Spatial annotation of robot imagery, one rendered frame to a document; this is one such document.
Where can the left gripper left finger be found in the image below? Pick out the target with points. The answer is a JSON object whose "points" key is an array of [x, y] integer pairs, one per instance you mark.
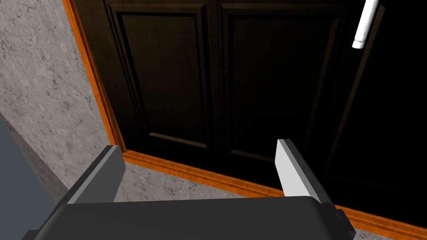
{"points": [[100, 176]]}

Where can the dark brown panelled door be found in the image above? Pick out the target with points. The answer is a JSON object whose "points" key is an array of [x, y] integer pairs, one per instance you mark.
{"points": [[233, 83]]}

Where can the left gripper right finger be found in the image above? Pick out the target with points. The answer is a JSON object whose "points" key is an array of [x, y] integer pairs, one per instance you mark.
{"points": [[293, 173]]}

